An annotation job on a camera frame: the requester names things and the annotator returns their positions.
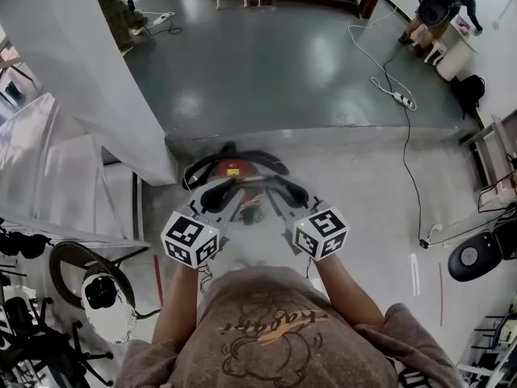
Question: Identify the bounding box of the white stool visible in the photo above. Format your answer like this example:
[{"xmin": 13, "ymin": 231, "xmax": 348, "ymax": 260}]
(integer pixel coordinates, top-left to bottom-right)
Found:
[{"xmin": 421, "ymin": 34, "xmax": 452, "ymax": 66}]

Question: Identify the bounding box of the black backpack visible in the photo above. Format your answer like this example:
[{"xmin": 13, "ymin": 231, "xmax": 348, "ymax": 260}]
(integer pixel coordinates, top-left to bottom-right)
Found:
[{"xmin": 449, "ymin": 74, "xmax": 486, "ymax": 119}]

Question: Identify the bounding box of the person's right forearm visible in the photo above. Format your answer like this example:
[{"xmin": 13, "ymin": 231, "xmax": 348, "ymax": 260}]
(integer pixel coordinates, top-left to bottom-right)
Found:
[{"xmin": 310, "ymin": 256, "xmax": 385, "ymax": 331}]

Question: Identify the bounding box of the black office chair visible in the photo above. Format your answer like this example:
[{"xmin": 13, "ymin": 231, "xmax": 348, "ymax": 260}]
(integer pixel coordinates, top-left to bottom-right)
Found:
[{"xmin": 0, "ymin": 296, "xmax": 116, "ymax": 388}]

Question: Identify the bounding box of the white stand base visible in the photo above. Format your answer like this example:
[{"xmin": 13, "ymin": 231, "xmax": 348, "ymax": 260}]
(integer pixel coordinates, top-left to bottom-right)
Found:
[{"xmin": 427, "ymin": 203, "xmax": 517, "ymax": 251}]

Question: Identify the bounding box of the white vacuum power cord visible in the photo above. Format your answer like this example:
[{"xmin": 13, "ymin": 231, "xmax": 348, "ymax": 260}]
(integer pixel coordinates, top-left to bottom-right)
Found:
[{"xmin": 181, "ymin": 171, "xmax": 264, "ymax": 218}]

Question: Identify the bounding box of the red canister vacuum cleaner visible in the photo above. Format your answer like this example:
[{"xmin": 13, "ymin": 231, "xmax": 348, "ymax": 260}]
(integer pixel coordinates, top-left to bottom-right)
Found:
[{"xmin": 181, "ymin": 141, "xmax": 292, "ymax": 192}]

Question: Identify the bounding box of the black floor cable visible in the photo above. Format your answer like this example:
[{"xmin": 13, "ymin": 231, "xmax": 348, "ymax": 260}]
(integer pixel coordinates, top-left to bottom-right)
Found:
[{"xmin": 380, "ymin": 49, "xmax": 431, "ymax": 251}]

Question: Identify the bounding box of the white and black helmet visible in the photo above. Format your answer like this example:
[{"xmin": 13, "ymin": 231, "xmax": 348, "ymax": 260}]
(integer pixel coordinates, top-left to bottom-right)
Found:
[{"xmin": 80, "ymin": 272, "xmax": 137, "ymax": 345}]

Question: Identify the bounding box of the person's brown printed shirt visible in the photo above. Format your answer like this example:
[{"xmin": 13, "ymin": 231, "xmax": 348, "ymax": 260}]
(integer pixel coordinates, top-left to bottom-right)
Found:
[{"xmin": 116, "ymin": 266, "xmax": 466, "ymax": 388}]

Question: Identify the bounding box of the grey wooden desk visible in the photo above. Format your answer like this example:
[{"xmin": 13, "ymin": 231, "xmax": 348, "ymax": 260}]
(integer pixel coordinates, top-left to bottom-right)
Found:
[{"xmin": 460, "ymin": 108, "xmax": 517, "ymax": 202}]

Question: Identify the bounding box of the white power strip with cable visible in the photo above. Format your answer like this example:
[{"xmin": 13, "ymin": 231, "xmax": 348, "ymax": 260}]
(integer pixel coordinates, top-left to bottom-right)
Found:
[
  {"xmin": 132, "ymin": 9, "xmax": 183, "ymax": 36},
  {"xmin": 347, "ymin": 6, "xmax": 418, "ymax": 112}
]

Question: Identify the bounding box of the white machine with black parts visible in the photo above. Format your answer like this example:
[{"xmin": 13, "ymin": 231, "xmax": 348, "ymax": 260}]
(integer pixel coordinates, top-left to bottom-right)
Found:
[{"xmin": 456, "ymin": 302, "xmax": 517, "ymax": 388}]

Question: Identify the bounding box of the dark wicker chair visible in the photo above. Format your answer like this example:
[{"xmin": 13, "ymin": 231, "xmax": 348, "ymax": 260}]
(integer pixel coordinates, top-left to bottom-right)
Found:
[{"xmin": 48, "ymin": 240, "xmax": 163, "ymax": 323}]

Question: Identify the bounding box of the black round device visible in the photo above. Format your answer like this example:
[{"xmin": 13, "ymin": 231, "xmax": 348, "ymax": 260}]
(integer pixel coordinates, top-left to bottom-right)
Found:
[{"xmin": 447, "ymin": 230, "xmax": 517, "ymax": 284}]

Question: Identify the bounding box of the white table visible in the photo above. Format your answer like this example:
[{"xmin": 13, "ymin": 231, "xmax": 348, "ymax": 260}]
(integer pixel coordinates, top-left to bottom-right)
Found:
[{"xmin": 435, "ymin": 22, "xmax": 482, "ymax": 82}]

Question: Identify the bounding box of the black shell chair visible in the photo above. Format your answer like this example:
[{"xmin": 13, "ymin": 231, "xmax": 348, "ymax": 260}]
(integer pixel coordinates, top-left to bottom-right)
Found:
[{"xmin": 417, "ymin": 0, "xmax": 462, "ymax": 26}]

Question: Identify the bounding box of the white metal shelf rack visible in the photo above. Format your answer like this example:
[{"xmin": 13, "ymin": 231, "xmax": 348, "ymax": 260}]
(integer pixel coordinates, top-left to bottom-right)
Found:
[{"xmin": 0, "ymin": 26, "xmax": 151, "ymax": 255}]

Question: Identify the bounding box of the person's left forearm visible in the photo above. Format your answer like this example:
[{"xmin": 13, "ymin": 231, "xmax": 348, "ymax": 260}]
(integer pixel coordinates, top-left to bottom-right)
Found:
[{"xmin": 152, "ymin": 262, "xmax": 216, "ymax": 353}]

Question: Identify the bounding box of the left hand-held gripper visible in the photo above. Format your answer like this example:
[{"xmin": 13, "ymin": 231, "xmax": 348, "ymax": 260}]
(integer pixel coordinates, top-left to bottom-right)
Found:
[{"xmin": 160, "ymin": 175, "xmax": 248, "ymax": 270}]

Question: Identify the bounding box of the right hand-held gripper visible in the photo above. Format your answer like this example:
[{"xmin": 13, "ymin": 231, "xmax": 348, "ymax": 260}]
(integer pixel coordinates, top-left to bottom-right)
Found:
[{"xmin": 263, "ymin": 175, "xmax": 350, "ymax": 263}]

